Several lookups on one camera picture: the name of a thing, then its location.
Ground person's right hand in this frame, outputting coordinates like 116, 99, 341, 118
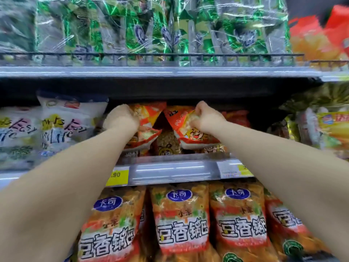
189, 100, 228, 135

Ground person's left hand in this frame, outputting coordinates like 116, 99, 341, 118
103, 104, 140, 134

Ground grey store shelving unit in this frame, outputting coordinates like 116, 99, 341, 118
0, 51, 349, 188

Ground white chips bag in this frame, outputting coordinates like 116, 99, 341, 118
0, 106, 41, 171

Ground person's left forearm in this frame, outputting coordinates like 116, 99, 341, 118
0, 125, 140, 262

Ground person's right forearm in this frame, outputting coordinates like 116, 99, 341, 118
215, 121, 349, 262

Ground red panda print bag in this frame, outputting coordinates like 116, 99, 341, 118
157, 130, 182, 156
221, 110, 251, 128

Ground gold brown pack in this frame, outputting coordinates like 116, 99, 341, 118
267, 117, 300, 142

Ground row of green wrapped packs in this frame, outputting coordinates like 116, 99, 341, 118
35, 0, 291, 66

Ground yellow gift pack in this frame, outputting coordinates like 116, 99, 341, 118
279, 82, 349, 155

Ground large orange red bag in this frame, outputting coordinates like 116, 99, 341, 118
323, 4, 349, 60
288, 15, 341, 63

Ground clear wrapped dark green packs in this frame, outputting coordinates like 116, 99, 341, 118
0, 0, 37, 63

